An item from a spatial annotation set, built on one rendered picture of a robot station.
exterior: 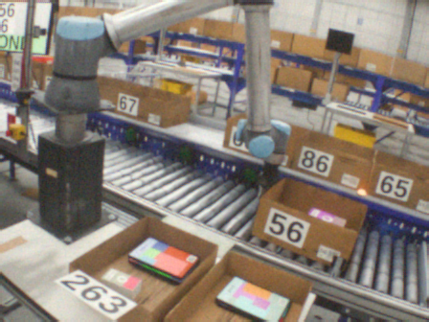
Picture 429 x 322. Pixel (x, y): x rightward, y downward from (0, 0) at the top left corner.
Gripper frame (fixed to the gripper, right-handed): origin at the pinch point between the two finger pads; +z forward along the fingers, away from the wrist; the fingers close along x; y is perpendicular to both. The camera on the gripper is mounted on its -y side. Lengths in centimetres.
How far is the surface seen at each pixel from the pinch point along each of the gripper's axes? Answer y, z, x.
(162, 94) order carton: -58, -22, -100
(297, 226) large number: 22.4, -5.6, 20.6
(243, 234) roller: 23.3, 5.4, 1.2
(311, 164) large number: -28.6, -14.4, 11.8
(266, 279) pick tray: 52, 0, 21
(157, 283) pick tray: 71, 4, -7
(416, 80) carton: -481, -66, 81
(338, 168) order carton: -28.7, -16.7, 25.1
